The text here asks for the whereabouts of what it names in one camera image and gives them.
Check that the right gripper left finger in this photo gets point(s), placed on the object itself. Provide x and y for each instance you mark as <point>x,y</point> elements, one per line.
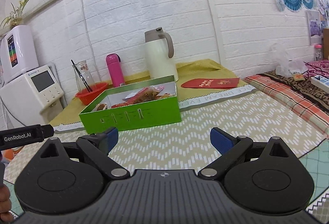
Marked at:
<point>95,149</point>

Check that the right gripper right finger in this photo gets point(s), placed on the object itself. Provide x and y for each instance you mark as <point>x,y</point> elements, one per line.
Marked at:
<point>233,152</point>

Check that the chocolate chip bread packet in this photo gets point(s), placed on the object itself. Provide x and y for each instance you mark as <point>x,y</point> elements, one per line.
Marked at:
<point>100,107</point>

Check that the red daily nuts pouch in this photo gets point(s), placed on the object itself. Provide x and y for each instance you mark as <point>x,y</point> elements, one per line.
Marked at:
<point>121,105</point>

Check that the pink chips snack bag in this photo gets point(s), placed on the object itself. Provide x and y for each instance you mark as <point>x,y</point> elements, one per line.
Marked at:
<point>149,93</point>

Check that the person's left hand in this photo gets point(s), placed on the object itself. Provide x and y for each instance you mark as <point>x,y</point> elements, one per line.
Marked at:
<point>5,204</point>

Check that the white water dispenser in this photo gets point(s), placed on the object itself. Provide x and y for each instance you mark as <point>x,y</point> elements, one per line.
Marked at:
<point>32,98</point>

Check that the red plastic basket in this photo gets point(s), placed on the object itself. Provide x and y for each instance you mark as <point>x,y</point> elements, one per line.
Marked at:
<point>87,97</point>

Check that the black chopsticks pair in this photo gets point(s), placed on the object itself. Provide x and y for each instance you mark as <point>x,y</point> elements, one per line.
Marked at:
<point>81,76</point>

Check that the red envelope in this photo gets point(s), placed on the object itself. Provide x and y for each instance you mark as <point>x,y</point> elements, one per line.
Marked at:
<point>211,83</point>

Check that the green cardboard box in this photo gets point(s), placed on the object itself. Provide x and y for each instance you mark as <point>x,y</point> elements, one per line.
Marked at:
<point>137,116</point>

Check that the white water purifier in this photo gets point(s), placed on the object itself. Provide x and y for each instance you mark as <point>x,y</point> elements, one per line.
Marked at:
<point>18,54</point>

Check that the pink thermos bottle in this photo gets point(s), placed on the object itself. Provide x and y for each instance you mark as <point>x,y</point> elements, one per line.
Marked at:
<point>115,70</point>

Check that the plaid checkered blanket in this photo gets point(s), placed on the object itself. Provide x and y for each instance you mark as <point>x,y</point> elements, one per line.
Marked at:
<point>306,100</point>

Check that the clear plastic bag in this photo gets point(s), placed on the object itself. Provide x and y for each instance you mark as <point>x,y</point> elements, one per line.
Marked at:
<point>286,65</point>

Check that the white power strip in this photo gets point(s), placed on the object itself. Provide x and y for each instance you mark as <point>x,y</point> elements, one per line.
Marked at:
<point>320,82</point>

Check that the potted green plant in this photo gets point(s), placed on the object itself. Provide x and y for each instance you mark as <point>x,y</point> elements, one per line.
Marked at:
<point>15,17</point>

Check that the cream thermos jug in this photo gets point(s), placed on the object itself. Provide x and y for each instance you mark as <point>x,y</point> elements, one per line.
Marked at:
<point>159,53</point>

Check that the small pink lid bottle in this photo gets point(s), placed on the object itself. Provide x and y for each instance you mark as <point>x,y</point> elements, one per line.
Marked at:
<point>318,52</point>

